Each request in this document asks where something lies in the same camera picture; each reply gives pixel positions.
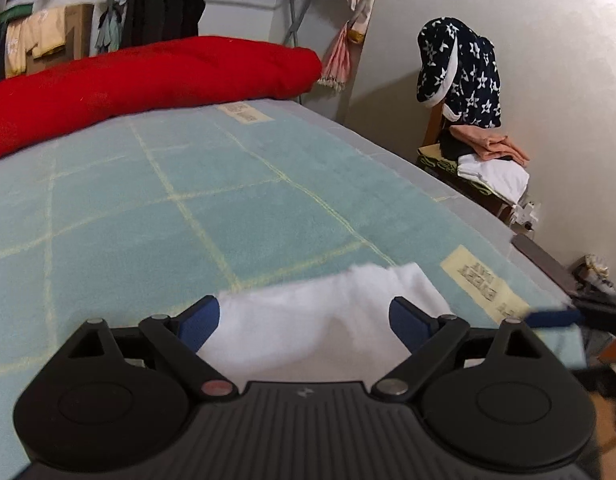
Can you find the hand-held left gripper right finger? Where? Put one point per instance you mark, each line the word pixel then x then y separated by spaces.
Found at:
pixel 407 321

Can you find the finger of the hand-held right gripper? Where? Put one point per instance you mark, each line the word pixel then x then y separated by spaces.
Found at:
pixel 553 318

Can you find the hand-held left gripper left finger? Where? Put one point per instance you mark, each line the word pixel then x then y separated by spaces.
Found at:
pixel 200 319

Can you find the white bear print shirt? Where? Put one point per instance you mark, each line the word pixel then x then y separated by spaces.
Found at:
pixel 328 310

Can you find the small cluttered items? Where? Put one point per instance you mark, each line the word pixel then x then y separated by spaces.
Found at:
pixel 595 270

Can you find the bed with green plaid sheet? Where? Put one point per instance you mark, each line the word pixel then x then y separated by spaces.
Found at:
pixel 188 200

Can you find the white cloth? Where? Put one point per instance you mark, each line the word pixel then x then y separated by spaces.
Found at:
pixel 498 175

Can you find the green patterned seat cushion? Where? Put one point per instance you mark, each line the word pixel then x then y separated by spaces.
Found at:
pixel 438 165

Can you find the pink cloth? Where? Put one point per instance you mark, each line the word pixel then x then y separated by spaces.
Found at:
pixel 493 142

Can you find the wooden chair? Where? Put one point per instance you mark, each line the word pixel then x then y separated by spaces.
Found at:
pixel 433 125

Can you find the red rolled quilt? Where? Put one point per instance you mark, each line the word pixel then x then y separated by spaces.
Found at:
pixel 138 80

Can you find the navy star print robe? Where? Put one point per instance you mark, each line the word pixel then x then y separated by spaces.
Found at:
pixel 458 70

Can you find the grey-green hanging garment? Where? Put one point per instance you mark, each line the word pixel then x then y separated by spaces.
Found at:
pixel 110 25

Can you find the pink tied curtain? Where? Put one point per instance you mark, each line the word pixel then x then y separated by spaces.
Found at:
pixel 355 15

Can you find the cardboard box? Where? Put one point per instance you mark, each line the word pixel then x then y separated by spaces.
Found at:
pixel 78 30

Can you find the black jacket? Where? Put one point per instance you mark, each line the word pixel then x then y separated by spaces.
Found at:
pixel 185 5
pixel 148 5

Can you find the green frame stand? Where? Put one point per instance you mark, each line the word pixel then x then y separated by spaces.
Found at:
pixel 0 35

